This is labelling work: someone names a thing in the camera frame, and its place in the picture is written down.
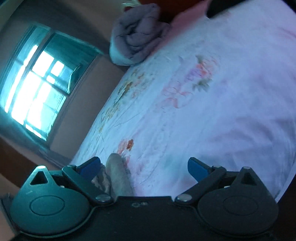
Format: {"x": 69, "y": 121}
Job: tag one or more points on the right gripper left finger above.
{"x": 80, "y": 178}

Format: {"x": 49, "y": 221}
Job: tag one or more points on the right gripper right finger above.
{"x": 207, "y": 179}

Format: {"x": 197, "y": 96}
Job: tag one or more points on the window with frame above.
{"x": 41, "y": 74}

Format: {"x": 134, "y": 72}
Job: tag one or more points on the red white headboard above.
{"x": 168, "y": 9}

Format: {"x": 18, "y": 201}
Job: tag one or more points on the black cloth on bed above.
{"x": 217, "y": 6}

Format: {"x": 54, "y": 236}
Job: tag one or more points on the rolled grey blue quilt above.
{"x": 136, "y": 34}

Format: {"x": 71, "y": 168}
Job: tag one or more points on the pink floral bed sheet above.
{"x": 221, "y": 90}

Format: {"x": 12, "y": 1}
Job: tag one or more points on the grey pants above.
{"x": 113, "y": 178}

